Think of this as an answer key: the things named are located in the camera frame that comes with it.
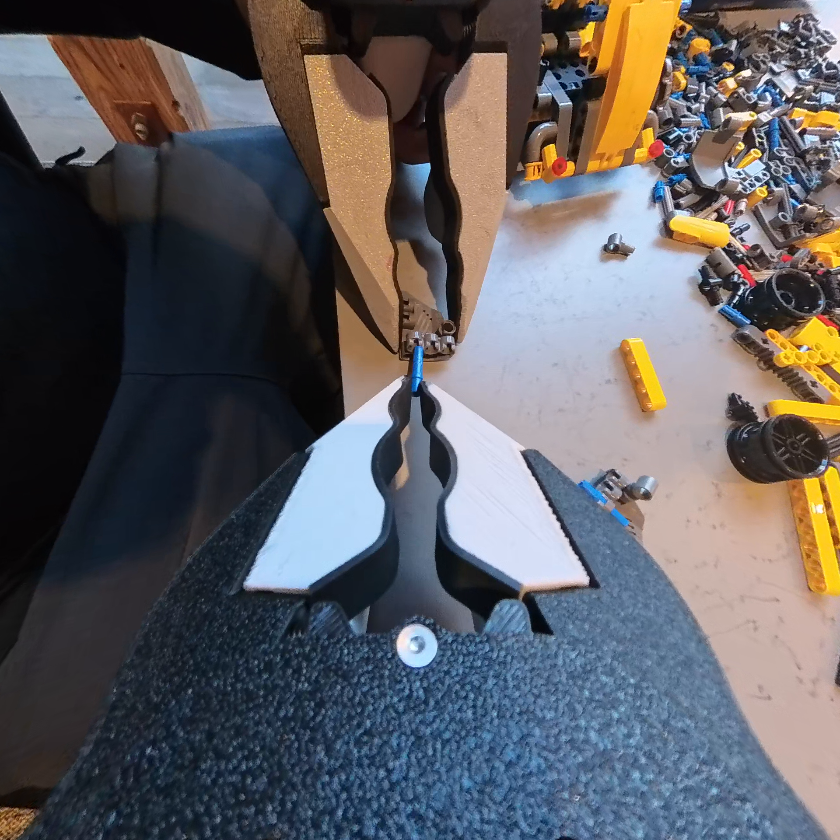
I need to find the yellow black toy brick vehicle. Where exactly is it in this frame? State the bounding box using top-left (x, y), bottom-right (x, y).
top-left (521, 0), bottom-right (683, 183)

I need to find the grey toy panel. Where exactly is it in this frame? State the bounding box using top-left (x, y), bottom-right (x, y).
top-left (398, 292), bottom-right (458, 358)

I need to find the wooden post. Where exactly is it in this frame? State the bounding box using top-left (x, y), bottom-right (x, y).
top-left (49, 36), bottom-right (211, 147)

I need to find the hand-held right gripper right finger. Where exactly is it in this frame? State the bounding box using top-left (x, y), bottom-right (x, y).
top-left (420, 381), bottom-right (592, 636)

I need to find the grey desk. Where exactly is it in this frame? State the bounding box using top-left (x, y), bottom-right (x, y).
top-left (335, 151), bottom-right (840, 840)

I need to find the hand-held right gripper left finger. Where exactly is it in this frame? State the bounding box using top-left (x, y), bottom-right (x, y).
top-left (243, 378), bottom-right (411, 621)

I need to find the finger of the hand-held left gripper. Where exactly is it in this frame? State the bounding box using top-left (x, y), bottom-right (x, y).
top-left (304, 54), bottom-right (404, 358)
top-left (441, 51), bottom-right (511, 342)

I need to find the small grey brick assembly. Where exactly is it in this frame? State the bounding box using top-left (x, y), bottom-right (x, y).
top-left (577, 468), bottom-right (659, 536)

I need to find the pile of toy brick pieces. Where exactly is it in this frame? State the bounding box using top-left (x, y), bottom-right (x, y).
top-left (650, 0), bottom-right (840, 597)

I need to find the yellow toy beam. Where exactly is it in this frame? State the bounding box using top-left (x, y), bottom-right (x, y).
top-left (620, 338), bottom-right (668, 413)

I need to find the black toy wheel hub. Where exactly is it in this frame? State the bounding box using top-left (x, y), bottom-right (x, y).
top-left (725, 413), bottom-right (831, 485)
top-left (745, 269), bottom-right (828, 332)

